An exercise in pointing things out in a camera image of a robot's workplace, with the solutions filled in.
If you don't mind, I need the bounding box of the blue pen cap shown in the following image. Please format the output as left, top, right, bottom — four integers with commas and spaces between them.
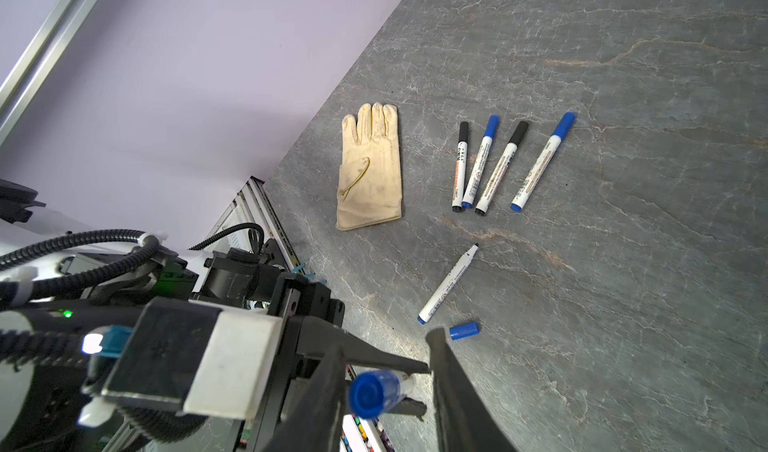
449, 322, 480, 341
348, 370, 390, 419
553, 112, 576, 141
484, 115, 500, 140

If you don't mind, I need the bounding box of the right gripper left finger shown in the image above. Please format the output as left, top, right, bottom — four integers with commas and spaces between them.
263, 346, 347, 451

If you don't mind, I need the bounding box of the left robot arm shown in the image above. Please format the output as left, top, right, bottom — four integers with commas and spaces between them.
1, 178, 429, 451

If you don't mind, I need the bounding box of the beige cloth glove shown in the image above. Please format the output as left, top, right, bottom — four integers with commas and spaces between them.
336, 103, 403, 231

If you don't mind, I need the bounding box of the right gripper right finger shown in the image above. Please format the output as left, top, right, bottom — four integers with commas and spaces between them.
426, 329, 517, 451

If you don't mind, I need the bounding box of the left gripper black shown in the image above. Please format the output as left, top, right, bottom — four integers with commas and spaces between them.
200, 249, 430, 451

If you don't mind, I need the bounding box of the white marker pen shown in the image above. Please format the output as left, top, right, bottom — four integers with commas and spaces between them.
475, 141, 519, 216
381, 371, 415, 413
417, 243, 479, 325
510, 133, 563, 213
451, 142, 468, 213
462, 136, 493, 209

